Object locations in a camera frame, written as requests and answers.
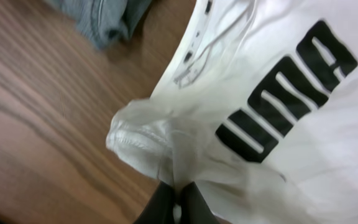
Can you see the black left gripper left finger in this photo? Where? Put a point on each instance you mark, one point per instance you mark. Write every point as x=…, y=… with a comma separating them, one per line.
x=159, y=209

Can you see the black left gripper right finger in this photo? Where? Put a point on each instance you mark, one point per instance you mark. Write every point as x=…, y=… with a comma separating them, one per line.
x=194, y=209

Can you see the white t-shirt black print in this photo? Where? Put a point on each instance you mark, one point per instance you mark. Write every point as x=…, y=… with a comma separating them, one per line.
x=258, y=107

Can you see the grey folded garment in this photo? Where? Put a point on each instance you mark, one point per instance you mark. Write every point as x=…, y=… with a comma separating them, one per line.
x=103, y=22

